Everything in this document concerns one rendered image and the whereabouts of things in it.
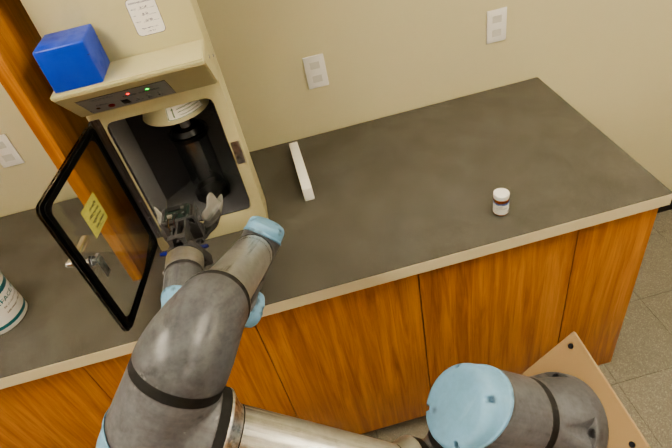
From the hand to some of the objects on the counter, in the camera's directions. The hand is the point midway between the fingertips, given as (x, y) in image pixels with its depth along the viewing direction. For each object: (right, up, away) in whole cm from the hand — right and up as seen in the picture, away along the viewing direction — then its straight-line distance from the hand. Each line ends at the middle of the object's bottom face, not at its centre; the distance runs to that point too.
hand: (191, 204), depth 121 cm
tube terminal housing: (-3, -2, +38) cm, 38 cm away
